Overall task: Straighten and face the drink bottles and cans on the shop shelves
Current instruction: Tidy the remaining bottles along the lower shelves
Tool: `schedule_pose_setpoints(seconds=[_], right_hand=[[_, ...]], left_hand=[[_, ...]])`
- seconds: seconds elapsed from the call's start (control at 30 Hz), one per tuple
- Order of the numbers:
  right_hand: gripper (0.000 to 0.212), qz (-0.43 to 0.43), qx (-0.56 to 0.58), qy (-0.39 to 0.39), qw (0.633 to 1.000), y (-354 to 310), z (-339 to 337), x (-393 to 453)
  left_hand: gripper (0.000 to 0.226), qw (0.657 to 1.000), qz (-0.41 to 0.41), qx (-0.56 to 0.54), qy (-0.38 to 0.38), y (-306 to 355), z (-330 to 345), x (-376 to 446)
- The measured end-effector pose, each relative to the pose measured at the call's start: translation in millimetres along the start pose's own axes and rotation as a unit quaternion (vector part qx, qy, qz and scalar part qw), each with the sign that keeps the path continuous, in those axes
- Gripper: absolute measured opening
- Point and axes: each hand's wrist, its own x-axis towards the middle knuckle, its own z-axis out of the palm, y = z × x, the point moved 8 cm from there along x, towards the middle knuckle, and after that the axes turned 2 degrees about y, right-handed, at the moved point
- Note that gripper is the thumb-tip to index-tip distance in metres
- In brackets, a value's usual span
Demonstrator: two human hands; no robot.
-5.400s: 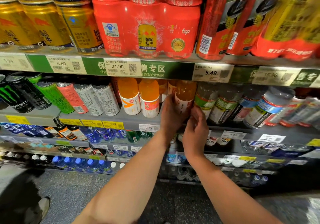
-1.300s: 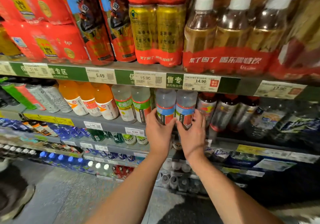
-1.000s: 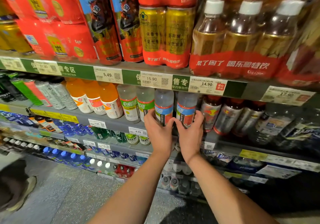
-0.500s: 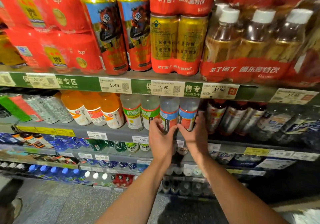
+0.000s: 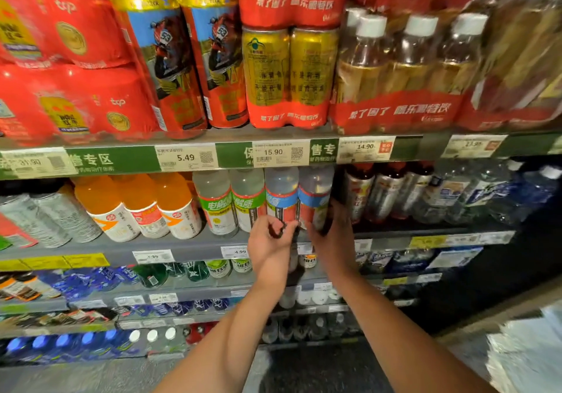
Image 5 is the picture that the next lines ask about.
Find person's left hand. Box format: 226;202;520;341
247;215;300;284

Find tall can motorcycle print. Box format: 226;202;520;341
110;0;208;137
178;0;249;129

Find yellow price tag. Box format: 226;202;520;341
408;236;447;250

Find person's left forearm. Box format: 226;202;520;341
154;270;291;393

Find row of small clear bottles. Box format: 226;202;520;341
261;313;354;345

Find row of green bottles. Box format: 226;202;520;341
132;260;211;288

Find red wrapped can multipack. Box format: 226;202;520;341
0;0;133;69
0;64;161;144

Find silver drink can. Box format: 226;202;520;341
0;193;72;249
31;186;103;243

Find large wrapped bottle multipack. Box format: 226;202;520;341
454;0;562;131

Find green shelf label strip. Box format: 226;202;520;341
0;139;340;181

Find orange drink bottle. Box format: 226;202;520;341
72;177;140;243
149;172;203;240
112;174;170;239

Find small white price tag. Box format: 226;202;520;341
132;250;176;265
220;245;250;260

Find yellow price tag strip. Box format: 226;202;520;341
0;253;111;272

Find clear bottle green label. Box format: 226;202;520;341
229;168;267;234
193;170;239;236

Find person's right forearm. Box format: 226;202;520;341
327;265;498;393

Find clear bottle blue red label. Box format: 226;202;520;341
298;165;335;232
265;167;300;226

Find row of blue wrapped bottles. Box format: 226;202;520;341
35;265;142;294

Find grey metal store shelf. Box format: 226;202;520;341
0;126;562;393

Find person's right hand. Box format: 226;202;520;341
306;199;358;276

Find brown drink bottle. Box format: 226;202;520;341
364;162;407;223
392;161;435;220
344;163;376;225

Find white cap bottle multipack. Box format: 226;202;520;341
329;6;489;135

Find row of blue cap bottles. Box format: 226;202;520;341
0;329;148;365

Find clear water bottle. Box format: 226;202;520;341
413;160;473;225
446;159;524;225
489;165;562;226

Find clear plastic wrapped goods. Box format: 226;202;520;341
485;304;562;393

